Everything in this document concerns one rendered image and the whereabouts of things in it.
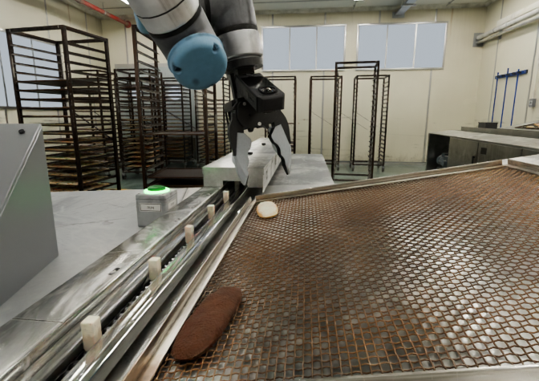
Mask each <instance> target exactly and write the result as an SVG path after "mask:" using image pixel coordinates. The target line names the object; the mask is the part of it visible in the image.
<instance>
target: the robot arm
mask: <svg viewBox="0 0 539 381"><path fill-rule="evenodd" d="M126 1H127V2H128V4H129V6H130V7H131V8H132V9H133V11H134V15H135V19H136V24H137V27H138V29H139V31H140V32H141V33H142V34H150V36H151V37H152V39H153V41H154V42H155V43H156V45H157V46H158V47H159V49H160V51H161V52H162V54H163V55H164V57H165V58H166V60H167V63H168V69H169V70H170V71H171V72H172V73H173V75H174V77H175V78H176V80H177V81H178V82H179V83H180V84H181V85H182V86H184V87H187V88H189V89H193V90H202V89H206V88H209V87H212V86H213V85H214V84H216V83H218V82H219V81H220V80H221V78H222V77H223V75H224V74H226V77H227V79H229V81H230V86H231V90H232V94H233V100H231V101H229V102H228V103H225V104H223V106H224V110H225V117H226V121H227V125H228V130H227V133H228V138H229V143H230V145H231V148H232V150H233V152H232V162H233V163H234V166H235V169H236V172H237V175H238V177H239V179H240V181H241V183H242V184H243V185H246V184H247V180H248V178H249V173H248V165H249V158H248V152H249V150H250V148H251V144H252V140H251V139H250V138H249V137H248V136H247V135H246V134H245V133H244V130H247V129H248V132H253V130H254V129H255V128H264V129H268V130H269V135H268V137H269V140H270V142H271V144H272V146H273V149H274V151H275V152H276V153H277V154H278V156H279V157H280V158H281V160H282V167H283V168H284V170H285V172H286V175H289V174H290V169H291V146H290V144H291V140H290V128H289V124H288V121H287V119H286V117H285V116H284V114H283V113H282V111H281V110H283V109H284V107H285V93H284V92H283V91H281V90H280V89H279V88H278V87H276V86H275V85H274V84H273V83H271V82H270V81H269V80H268V79H267V78H266V77H265V76H264V75H262V74H261V73H256V74H254V71H255V70H257V69H260V68H262V67H263V62H262V58H261V57H262V55H263V54H262V48H261V40H260V36H259V32H258V30H257V21H256V16H255V12H254V7H253V0H126ZM227 112H228V116H229V120H228V116H227ZM269 124H271V126H269Z"/></svg>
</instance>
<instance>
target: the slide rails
mask: <svg viewBox="0 0 539 381"><path fill-rule="evenodd" d="M244 187H245V185H242V186H241V187H240V188H239V189H238V190H237V191H236V192H235V193H234V194H233V195H232V196H231V197H230V198H229V199H228V200H227V201H226V202H225V204H224V205H223V206H222V207H221V208H220V209H219V210H218V211H217V212H216V213H215V215H214V216H213V217H212V218H211V219H210V220H209V221H208V222H207V223H206V224H205V226H204V227H203V228H202V229H201V230H200V231H199V232H198V233H197V234H196V236H195V237H194V238H193V239H192V240H191V241H190V242H189V243H188V244H187V245H186V246H185V247H184V248H183V249H182V250H181V251H180V252H179V253H178V254H177V255H176V257H175V258H174V259H173V260H172V261H171V262H170V263H169V264H168V265H167V266H166V268H165V269H164V270H163V271H162V272H161V273H160V274H159V275H158V276H157V277H156V279H155V280H154V281H153V282H152V283H151V284H150V285H149V286H148V287H147V288H146V290H145V291H144V292H143V293H142V294H141V295H140V296H139V297H138V298H137V299H136V300H135V301H134V302H133V303H132V304H131V305H130V306H129V307H128V308H127V310H126V311H125V312H124V313H123V314H122V315H121V316H120V317H119V318H118V319H117V320H116V322H115V323H114V324H113V325H112V326H111V327H110V328H109V329H108V330H107V332H106V333H105V334H104V335H103V336H102V337H101V338H100V339H99V340H98V341H97V343H96V344H95V345H94V346H93V347H92V348H91V349H90V350H89V351H88V352H87V353H86V354H85V355H84V356H83V357H82V358H81V359H80V360H79V361H78V362H77V364H76V365H75V366H74V367H73V368H72V369H71V370H70V371H69V372H68V373H67V375H66V376H65V377H64V378H63V379H62V380H61V381H76V380H77V378H78V377H79V376H80V375H81V374H82V373H83V371H84V370H85V369H86V368H87V367H88V366H89V364H90V363H91V362H92V361H93V360H94V359H95V357H96V356H97V355H98V354H99V353H100V351H101V350H102V349H103V348H104V347H105V346H106V345H107V344H108V343H109V342H110V341H111V339H112V338H113V337H114V336H115V335H116V333H117V332H118V331H119V330H120V329H121V328H122V326H123V325H124V324H125V323H126V322H127V320H128V319H129V318H130V317H131V316H132V315H133V314H134V313H135V312H136V311H137V310H138V308H139V307H140V306H141V305H142V304H143V303H144V301H145V300H146V299H147V298H148V296H149V295H150V294H151V293H152V292H153V291H154V289H155V288H156V287H157V286H158V285H159V284H160V283H161V282H162V281H163V280H164V278H165V277H166V276H167V275H168V274H169V273H170V271H171V270H172V269H173V268H174V267H175V266H176V264H177V263H178V262H179V261H180V260H181V258H182V257H183V256H184V255H185V254H186V253H187V252H188V251H189V250H190V249H191V248H192V246H193V245H194V244H195V243H196V242H197V240H198V239H199V238H200V237H201V236H202V235H203V233H204V232H205V231H206V230H207V229H208V227H209V226H210V225H211V224H212V223H213V222H214V221H215V220H216V219H217V218H218V217H219V215H220V214H221V213H222V212H223V211H224V210H225V208H226V207H227V206H228V205H229V203H230V202H231V201H232V200H233V199H234V198H235V196H236V195H237V194H238V193H239V192H240V191H241V190H242V189H243V188H244ZM234 188H235V187H234V182H233V183H232V184H231V185H229V186H228V187H227V188H226V189H225V190H224V191H229V193H230V192H231V191H232V190H233V189H234ZM224 191H223V192H224ZM223 192H222V193H220V194H219V195H218V196H217V197H216V198H215V199H214V200H213V201H211V202H210V203H209V205H214V208H216V207H217V206H218V205H219V204H220V203H221V202H222V201H223ZM207 216H208V205H207V206H206V207H205V208H204V209H202V210H201V211H200V212H199V213H198V214H197V215H196V216H195V217H194V218H193V219H192V220H191V221H190V222H189V223H188V224H187V225H193V228H194V229H195V228H196V227H197V226H198V225H199V224H200V223H201V222H202V221H203V220H204V219H205V218H206V217H207ZM185 226H186V225H185ZM185 226H184V227H185ZM184 227H183V228H182V229H181V230H180V231H179V232H178V233H176V234H175V235H174V236H173V237H172V238H171V239H170V240H169V241H167V242H166V243H165V244H164V245H163V246H162V247H161V248H160V249H158V250H157V251H156V252H155V253H154V254H153V255H152V256H151V257H160V263H161V262H162V261H163V260H164V259H165V258H166V257H167V256H168V255H169V254H170V253H171V252H172V251H173V250H174V249H175V248H176V247H177V246H178V245H179V244H180V243H181V242H182V241H183V240H184V239H185V231H184ZM151 257H150V258H151ZM150 258H149V259H150ZM149 259H148V260H149ZM148 260H147V261H146V262H145V263H144V264H143V265H141V266H140V267H139V268H138V269H137V270H136V271H135V272H134V273H133V274H131V275H130V276H129V277H128V278H127V279H126V280H125V281H124V282H122V283H121V284H120V285H119V286H118V287H117V288H116V289H115V290H113V291H112V292H111V293H110V294H109V295H108V296H107V297H106V298H105V299H104V300H103V301H102V302H101V303H100V304H99V305H98V306H96V307H95V308H94V309H93V310H92V311H91V312H90V313H89V314H87V315H86V316H85V317H84V318H83V319H82V320H81V321H80V322H78V323H77V324H76V325H75V326H74V327H73V328H72V329H71V330H69V331H68V332H67V333H66V334H65V335H64V336H63V337H62V338H61V339H60V340H59V341H58V342H57V343H56V344H55V345H54V346H52V347H51V348H50V349H49V350H48V351H47V352H46V353H45V354H43V355H42V356H41V357H40V358H39V359H38V360H37V361H36V362H34V363H33V364H32V365H31V366H30V367H29V368H28V369H27V370H25V371H24V372H23V373H22V374H21V375H20V376H19V377H18V378H17V379H16V380H15V381H44V380H45V379H46V378H47V377H48V376H49V375H50V374H51V373H52V372H53V371H54V370H55V369H56V368H57V367H58V366H59V365H60V364H61V363H62V362H63V361H64V360H65V359H66V358H67V357H68V356H69V355H70V354H71V353H72V352H73V351H74V350H75V349H76V348H77V347H78V346H79V345H80V344H81V343H82V342H83V337H82V331H81V322H82V321H83V320H84V319H85V318H86V317H87V316H88V315H92V316H100V323H101V322H102V321H103V320H104V319H105V318H106V317H107V316H108V315H109V314H110V313H111V312H112V311H113V310H114V309H115V308H116V307H117V306H118V305H119V304H120V303H121V302H122V301H123V300H124V299H125V298H126V297H127V296H128V295H129V294H130V293H131V292H132V291H133V290H134V289H135V288H136V287H137V286H138V285H139V284H140V283H141V282H142V281H143V280H144V279H145V278H146V277H147V276H148V275H149V269H148Z"/></svg>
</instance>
